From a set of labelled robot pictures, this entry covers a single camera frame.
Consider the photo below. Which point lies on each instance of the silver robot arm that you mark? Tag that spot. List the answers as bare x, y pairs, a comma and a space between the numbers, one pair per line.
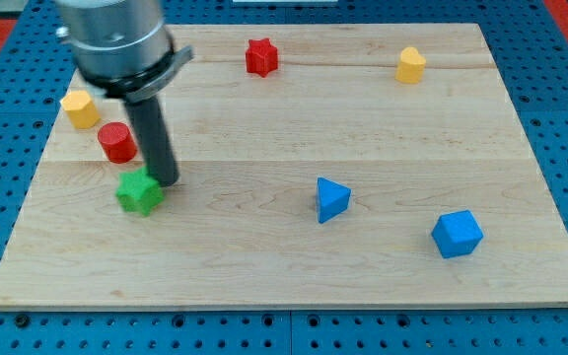
121, 47

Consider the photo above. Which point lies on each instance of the blue cube block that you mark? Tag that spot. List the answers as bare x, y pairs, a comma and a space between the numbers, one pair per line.
457, 234

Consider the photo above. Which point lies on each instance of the wooden board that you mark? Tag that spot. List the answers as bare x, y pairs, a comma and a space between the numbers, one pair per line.
239, 231

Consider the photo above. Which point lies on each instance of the blue triangle block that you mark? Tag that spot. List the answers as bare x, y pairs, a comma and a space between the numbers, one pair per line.
332, 199

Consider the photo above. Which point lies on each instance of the red star block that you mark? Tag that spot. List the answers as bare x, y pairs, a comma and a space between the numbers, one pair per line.
261, 57

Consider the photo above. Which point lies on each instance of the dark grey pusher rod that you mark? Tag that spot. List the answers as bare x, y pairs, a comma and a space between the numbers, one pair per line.
146, 119

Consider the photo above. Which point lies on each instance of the green star block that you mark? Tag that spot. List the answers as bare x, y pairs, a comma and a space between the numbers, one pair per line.
138, 192

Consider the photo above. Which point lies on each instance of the red cylinder block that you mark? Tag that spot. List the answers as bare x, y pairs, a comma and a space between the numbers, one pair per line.
117, 142

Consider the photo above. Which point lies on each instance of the yellow heart block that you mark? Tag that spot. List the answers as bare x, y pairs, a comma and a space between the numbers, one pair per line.
410, 67

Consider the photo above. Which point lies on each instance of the yellow hexagon block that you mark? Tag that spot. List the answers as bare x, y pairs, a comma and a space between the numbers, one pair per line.
80, 109

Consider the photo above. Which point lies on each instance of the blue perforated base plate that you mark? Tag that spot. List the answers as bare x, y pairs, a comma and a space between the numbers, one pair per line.
529, 42

